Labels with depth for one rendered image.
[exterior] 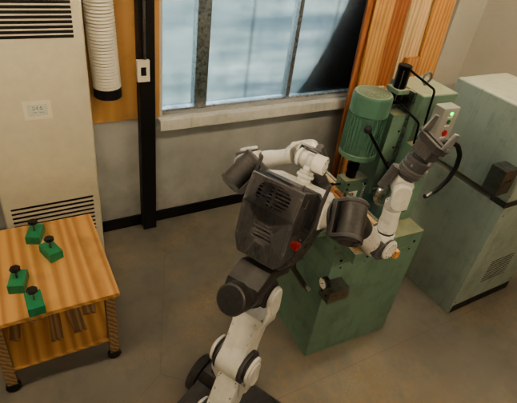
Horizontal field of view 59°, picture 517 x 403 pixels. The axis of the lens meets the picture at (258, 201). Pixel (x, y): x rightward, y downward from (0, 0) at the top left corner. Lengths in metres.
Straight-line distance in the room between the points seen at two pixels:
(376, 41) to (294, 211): 2.36
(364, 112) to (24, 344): 1.97
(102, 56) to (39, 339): 1.49
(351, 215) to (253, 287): 0.41
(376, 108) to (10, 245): 1.90
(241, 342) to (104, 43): 1.67
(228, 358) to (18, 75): 1.62
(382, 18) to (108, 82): 1.97
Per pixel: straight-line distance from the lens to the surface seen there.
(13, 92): 2.53
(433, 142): 1.58
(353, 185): 2.26
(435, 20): 4.00
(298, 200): 1.42
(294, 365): 2.73
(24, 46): 2.46
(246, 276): 1.58
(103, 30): 2.60
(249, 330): 1.80
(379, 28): 3.60
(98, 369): 2.68
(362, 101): 2.02
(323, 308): 2.49
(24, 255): 2.56
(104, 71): 2.68
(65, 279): 2.39
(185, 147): 3.27
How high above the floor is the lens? 2.20
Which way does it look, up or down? 35 degrees down
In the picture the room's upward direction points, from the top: 9 degrees clockwise
